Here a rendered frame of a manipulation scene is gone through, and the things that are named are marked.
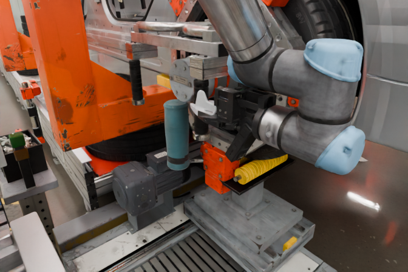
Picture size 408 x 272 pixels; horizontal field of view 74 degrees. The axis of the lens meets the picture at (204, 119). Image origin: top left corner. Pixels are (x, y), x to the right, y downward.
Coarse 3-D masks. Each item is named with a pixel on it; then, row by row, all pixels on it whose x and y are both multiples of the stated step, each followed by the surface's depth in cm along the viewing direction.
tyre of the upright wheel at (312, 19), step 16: (304, 0) 69; (320, 0) 71; (336, 0) 76; (288, 16) 73; (304, 16) 69; (320, 16) 68; (336, 16) 73; (352, 16) 79; (304, 32) 70; (320, 32) 68; (336, 32) 71
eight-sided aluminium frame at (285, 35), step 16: (192, 0) 88; (192, 16) 97; (272, 16) 67; (176, 32) 100; (272, 32) 68; (288, 32) 69; (288, 48) 66; (304, 48) 68; (192, 112) 106; (192, 128) 107; (208, 128) 105; (224, 144) 94; (256, 144) 82
